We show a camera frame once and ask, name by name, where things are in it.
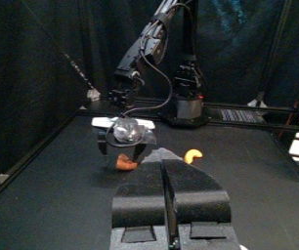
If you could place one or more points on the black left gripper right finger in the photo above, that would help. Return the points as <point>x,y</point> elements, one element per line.
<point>199,198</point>

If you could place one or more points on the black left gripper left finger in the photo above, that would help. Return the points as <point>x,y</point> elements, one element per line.
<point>140,195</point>

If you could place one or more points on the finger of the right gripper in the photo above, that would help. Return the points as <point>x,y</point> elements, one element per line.
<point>103,143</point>
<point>140,151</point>

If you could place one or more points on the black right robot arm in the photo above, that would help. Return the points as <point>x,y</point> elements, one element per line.
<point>186,84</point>

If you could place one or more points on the brown toy pie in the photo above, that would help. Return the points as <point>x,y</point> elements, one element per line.
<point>126,163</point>

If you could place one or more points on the orange toy croissant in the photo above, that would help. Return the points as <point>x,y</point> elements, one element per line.
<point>192,155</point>

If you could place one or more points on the grey vent grille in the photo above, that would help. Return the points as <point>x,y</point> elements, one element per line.
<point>240,115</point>

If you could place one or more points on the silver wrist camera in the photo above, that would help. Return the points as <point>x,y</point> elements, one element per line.
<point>128,131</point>

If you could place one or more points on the white corner bracket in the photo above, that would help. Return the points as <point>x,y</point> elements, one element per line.
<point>258,103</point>
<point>94,94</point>

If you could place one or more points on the black table edge rail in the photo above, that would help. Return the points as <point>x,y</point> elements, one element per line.
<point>243,107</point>
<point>30,159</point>

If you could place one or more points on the thin diagonal frame brace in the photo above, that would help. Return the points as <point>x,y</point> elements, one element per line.
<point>64,53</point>

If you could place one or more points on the black frame post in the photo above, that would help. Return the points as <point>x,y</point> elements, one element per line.
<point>274,49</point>

